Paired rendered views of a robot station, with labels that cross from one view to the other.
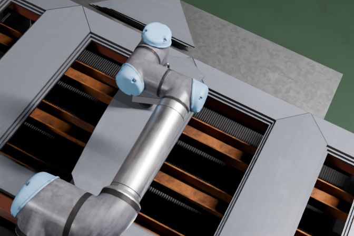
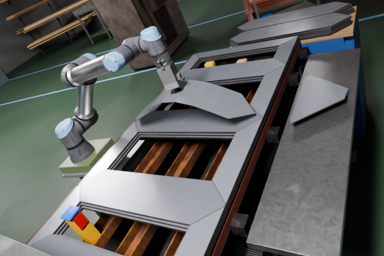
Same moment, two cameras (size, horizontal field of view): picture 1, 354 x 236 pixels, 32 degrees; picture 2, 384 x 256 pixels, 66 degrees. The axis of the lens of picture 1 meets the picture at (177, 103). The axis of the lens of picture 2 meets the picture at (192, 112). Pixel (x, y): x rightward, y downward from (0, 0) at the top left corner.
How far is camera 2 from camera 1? 207 cm
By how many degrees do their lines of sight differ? 79
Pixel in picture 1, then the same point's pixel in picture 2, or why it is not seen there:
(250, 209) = (134, 182)
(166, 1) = (334, 95)
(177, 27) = (307, 108)
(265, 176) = (159, 184)
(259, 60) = (311, 173)
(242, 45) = (324, 156)
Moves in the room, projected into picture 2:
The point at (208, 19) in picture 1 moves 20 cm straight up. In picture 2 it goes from (343, 126) to (336, 83)
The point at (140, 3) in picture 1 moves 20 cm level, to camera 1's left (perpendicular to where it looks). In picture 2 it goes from (319, 86) to (313, 66)
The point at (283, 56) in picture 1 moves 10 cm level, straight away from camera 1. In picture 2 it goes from (330, 191) to (366, 193)
